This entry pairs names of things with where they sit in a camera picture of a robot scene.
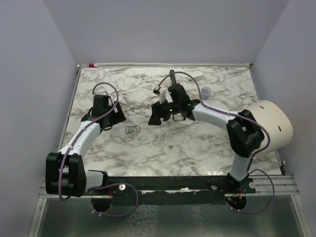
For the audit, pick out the staple box tray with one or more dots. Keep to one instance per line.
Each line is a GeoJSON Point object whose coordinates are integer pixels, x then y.
{"type": "Point", "coordinates": [132, 129]}

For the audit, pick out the aluminium frame rail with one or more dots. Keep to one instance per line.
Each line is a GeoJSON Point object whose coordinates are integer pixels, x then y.
{"type": "Point", "coordinates": [255, 185]}

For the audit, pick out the large white paper roll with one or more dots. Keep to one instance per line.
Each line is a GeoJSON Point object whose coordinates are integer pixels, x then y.
{"type": "Point", "coordinates": [275, 121]}

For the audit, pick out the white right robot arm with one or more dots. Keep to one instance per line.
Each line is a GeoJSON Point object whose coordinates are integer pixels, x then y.
{"type": "Point", "coordinates": [244, 133]}

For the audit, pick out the clear tub of clips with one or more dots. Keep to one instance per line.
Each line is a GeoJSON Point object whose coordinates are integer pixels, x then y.
{"type": "Point", "coordinates": [205, 92]}

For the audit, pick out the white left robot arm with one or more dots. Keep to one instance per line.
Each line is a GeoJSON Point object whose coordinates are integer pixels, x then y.
{"type": "Point", "coordinates": [65, 174]}

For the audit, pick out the white stapler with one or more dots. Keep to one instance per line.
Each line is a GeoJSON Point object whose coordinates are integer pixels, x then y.
{"type": "Point", "coordinates": [197, 75]}

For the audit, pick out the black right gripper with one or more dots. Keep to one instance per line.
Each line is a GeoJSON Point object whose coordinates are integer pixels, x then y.
{"type": "Point", "coordinates": [157, 113]}

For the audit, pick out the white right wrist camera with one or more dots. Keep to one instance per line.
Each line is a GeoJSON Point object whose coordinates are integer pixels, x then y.
{"type": "Point", "coordinates": [162, 95]}

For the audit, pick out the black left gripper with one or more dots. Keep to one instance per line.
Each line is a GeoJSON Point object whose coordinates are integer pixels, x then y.
{"type": "Point", "coordinates": [119, 116]}

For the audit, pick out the pink capped white tube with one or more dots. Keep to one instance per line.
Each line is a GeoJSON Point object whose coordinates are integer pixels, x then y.
{"type": "Point", "coordinates": [92, 65]}

